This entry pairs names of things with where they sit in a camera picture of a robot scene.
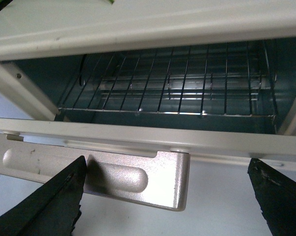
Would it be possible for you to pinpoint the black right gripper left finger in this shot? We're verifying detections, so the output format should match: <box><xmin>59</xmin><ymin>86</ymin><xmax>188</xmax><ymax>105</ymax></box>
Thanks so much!
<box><xmin>0</xmin><ymin>156</ymin><xmax>87</xmax><ymax>236</ymax></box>

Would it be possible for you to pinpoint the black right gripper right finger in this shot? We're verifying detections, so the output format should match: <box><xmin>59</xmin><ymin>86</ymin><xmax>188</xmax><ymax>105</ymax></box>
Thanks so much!
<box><xmin>247</xmin><ymin>158</ymin><xmax>296</xmax><ymax>236</ymax></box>

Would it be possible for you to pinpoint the white glass oven door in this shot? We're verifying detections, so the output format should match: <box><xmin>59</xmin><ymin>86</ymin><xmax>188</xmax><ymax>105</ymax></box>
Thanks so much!
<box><xmin>0</xmin><ymin>118</ymin><xmax>296</xmax><ymax>162</ymax></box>

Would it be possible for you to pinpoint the silver oven door handle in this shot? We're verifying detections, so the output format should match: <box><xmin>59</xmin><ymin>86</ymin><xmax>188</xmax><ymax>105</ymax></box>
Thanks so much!
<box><xmin>0</xmin><ymin>134</ymin><xmax>190</xmax><ymax>211</ymax></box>

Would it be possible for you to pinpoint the white Toshiba toaster oven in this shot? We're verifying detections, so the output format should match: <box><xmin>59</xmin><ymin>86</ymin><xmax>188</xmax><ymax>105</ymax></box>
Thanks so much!
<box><xmin>0</xmin><ymin>0</ymin><xmax>296</xmax><ymax>124</ymax></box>

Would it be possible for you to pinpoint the wire oven rack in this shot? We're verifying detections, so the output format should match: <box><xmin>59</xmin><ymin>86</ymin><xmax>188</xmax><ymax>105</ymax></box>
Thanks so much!
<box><xmin>57</xmin><ymin>41</ymin><xmax>278</xmax><ymax>118</ymax></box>

